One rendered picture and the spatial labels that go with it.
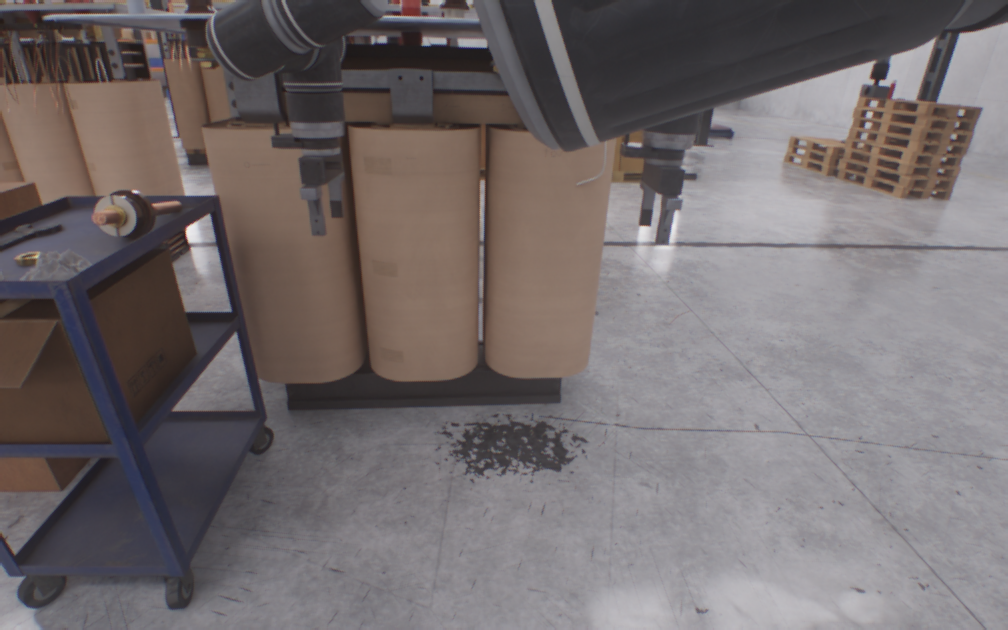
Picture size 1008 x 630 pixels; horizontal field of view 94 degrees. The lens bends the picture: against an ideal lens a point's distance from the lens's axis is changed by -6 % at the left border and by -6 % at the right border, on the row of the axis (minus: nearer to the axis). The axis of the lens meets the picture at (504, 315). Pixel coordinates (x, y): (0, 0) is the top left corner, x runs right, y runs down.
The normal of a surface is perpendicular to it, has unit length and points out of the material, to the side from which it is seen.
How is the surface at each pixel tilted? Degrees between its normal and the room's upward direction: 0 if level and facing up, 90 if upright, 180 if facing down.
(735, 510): 0
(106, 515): 0
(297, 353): 90
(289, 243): 90
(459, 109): 90
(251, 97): 90
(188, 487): 0
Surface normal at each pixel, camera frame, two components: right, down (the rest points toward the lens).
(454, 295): 0.51, 0.40
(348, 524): 0.04, -0.90
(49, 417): 0.08, 0.45
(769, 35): 0.05, 0.90
